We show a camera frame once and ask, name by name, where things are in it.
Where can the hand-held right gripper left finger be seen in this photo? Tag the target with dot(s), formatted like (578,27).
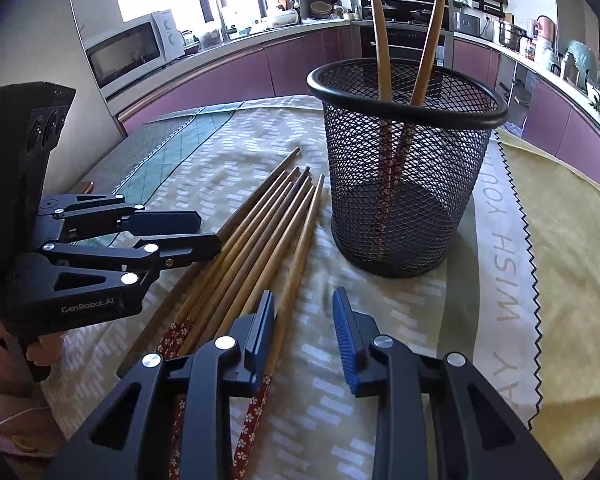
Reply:
(267,322)

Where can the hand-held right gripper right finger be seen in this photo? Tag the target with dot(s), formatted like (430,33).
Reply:
(345,342)

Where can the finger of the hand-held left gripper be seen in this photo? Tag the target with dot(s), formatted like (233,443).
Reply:
(167,219)
(190,251)

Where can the bundle of wooden chopsticks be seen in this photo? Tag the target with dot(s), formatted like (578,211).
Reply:
(260,240)

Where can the black mesh utensil holder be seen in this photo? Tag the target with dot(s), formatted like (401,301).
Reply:
(445,170)

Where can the person's left hand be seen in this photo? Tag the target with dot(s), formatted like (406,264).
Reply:
(47,349)

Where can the yellow patterned tablecloth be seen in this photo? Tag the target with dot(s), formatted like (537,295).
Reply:
(330,410)

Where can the green quilted cloth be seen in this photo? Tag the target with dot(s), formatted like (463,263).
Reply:
(180,150)

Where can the white microwave oven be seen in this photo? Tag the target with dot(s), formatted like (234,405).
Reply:
(130,52)

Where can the metal kitchen faucet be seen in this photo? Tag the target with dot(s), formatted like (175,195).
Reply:
(223,20)

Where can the purple kitchen cabinets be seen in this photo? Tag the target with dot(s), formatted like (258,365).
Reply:
(300,60)

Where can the white bowl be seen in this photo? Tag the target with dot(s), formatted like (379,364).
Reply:
(284,18)

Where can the plain olive cloth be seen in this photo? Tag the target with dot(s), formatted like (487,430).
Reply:
(570,285)

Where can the brown round basket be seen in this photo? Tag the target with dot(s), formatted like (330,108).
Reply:
(322,10)

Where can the black built-in oven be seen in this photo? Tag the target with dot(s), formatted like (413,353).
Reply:
(405,40)

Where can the black wok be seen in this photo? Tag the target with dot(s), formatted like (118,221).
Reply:
(380,10)

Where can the stainless steel pot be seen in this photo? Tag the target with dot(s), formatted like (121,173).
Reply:
(510,35)

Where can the pink kettle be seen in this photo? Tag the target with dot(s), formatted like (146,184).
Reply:
(545,27)

